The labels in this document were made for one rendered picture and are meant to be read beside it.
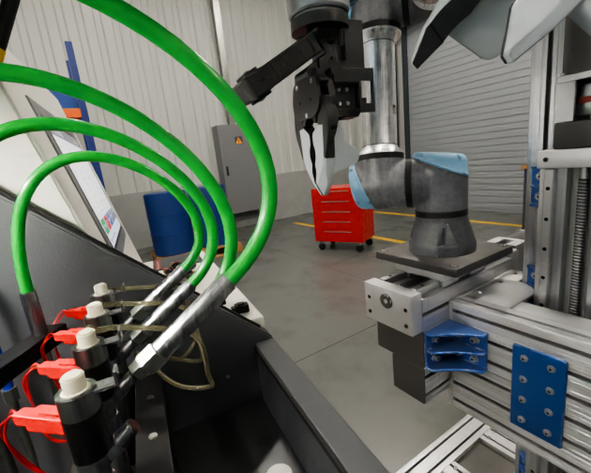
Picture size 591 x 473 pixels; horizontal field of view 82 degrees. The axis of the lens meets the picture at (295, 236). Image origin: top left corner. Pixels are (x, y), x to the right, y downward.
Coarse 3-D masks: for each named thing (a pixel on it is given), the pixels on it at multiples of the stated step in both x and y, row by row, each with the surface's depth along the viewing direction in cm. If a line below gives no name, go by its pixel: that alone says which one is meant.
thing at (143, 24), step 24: (96, 0) 22; (120, 0) 23; (144, 24) 23; (168, 48) 24; (192, 72) 26; (216, 72) 26; (216, 96) 27; (240, 120) 27; (264, 144) 28; (264, 168) 29; (264, 192) 29; (264, 216) 29; (264, 240) 30; (240, 264) 29
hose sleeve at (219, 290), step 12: (216, 288) 28; (228, 288) 29; (204, 300) 28; (216, 300) 28; (192, 312) 28; (204, 312) 28; (180, 324) 28; (192, 324) 28; (168, 336) 28; (180, 336) 28; (156, 348) 27; (168, 348) 27
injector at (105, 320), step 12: (108, 312) 41; (84, 324) 39; (96, 324) 39; (108, 324) 40; (108, 336) 40; (108, 348) 40; (120, 348) 42; (132, 348) 42; (120, 360) 42; (120, 372) 43; (120, 408) 42; (132, 444) 44; (132, 456) 44
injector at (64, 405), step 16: (96, 384) 27; (64, 400) 25; (80, 400) 25; (96, 400) 26; (64, 416) 25; (80, 416) 25; (96, 416) 26; (64, 432) 26; (80, 432) 25; (96, 432) 26; (128, 432) 28; (80, 448) 26; (96, 448) 26; (112, 448) 27; (80, 464) 26; (96, 464) 26
